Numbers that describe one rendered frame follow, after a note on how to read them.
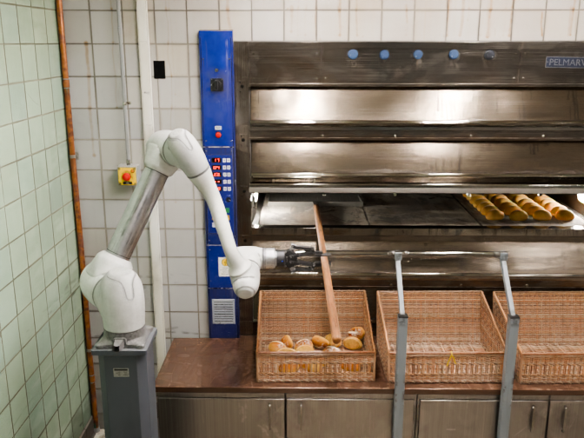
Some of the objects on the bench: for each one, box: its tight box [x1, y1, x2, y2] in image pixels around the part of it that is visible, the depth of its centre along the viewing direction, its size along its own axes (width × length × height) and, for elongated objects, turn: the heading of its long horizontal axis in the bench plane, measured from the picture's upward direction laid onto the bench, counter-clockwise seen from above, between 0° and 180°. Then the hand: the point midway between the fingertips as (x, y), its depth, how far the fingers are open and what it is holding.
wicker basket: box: [376, 290, 505, 383], centre depth 324 cm, size 49×56×28 cm
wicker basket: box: [256, 289, 377, 382], centre depth 325 cm, size 49×56×28 cm
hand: (322, 258), depth 285 cm, fingers closed on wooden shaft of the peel, 3 cm apart
